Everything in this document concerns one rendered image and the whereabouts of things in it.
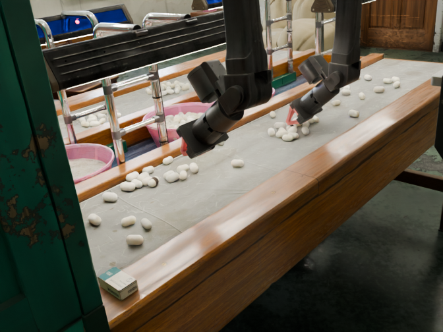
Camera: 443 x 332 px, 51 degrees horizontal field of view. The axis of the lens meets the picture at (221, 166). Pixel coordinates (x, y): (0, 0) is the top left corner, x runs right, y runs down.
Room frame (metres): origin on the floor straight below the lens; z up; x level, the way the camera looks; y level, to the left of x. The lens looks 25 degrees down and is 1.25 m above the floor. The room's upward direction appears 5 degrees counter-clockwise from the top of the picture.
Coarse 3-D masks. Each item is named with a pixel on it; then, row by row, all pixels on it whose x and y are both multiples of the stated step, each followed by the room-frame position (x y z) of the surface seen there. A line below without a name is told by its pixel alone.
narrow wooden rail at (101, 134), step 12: (312, 48) 2.35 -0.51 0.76; (300, 60) 2.20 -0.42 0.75; (276, 72) 2.06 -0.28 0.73; (300, 72) 2.20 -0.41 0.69; (180, 96) 1.71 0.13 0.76; (192, 96) 1.70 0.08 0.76; (120, 120) 1.50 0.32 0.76; (132, 120) 1.49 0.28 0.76; (84, 132) 1.40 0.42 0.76; (96, 132) 1.40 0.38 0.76; (108, 132) 1.43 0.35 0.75; (132, 132) 1.49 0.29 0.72; (144, 132) 1.52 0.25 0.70; (132, 144) 1.48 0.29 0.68
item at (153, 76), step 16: (160, 16) 1.20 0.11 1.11; (176, 16) 1.16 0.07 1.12; (96, 32) 1.13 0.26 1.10; (112, 32) 1.09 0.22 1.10; (144, 32) 1.03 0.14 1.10; (128, 80) 1.19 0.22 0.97; (144, 80) 1.23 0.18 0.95; (112, 96) 1.14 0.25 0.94; (160, 96) 1.25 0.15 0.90; (112, 112) 1.14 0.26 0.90; (160, 112) 1.25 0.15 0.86; (112, 128) 1.14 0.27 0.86; (128, 128) 1.17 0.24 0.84; (160, 128) 1.25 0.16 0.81; (160, 144) 1.25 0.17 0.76
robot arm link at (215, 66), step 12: (216, 60) 0.89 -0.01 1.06; (192, 72) 0.87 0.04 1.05; (204, 72) 0.87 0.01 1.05; (216, 72) 0.85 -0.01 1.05; (192, 84) 0.87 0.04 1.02; (204, 84) 0.86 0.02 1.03; (216, 84) 0.84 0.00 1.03; (204, 96) 0.85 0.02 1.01; (228, 96) 0.79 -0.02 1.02; (240, 96) 0.77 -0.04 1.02; (228, 108) 0.80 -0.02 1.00
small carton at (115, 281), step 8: (112, 272) 0.64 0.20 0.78; (120, 272) 0.63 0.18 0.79; (104, 280) 0.62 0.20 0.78; (112, 280) 0.61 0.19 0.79; (120, 280) 0.61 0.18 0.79; (128, 280) 0.61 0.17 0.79; (104, 288) 0.62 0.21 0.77; (112, 288) 0.60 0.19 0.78; (120, 288) 0.59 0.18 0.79; (128, 288) 0.60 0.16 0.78; (136, 288) 0.61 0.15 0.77; (120, 296) 0.59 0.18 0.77
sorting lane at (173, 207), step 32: (384, 64) 2.00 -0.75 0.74; (416, 64) 1.95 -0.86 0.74; (352, 96) 1.59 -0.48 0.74; (384, 96) 1.56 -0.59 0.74; (256, 128) 1.36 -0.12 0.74; (320, 128) 1.31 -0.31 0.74; (192, 160) 1.16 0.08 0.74; (224, 160) 1.14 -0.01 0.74; (256, 160) 1.12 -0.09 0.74; (288, 160) 1.11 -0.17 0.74; (128, 192) 1.01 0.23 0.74; (160, 192) 0.99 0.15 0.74; (192, 192) 0.98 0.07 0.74; (224, 192) 0.96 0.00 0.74; (160, 224) 0.85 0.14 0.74; (192, 224) 0.84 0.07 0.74; (96, 256) 0.75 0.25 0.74; (128, 256) 0.74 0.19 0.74
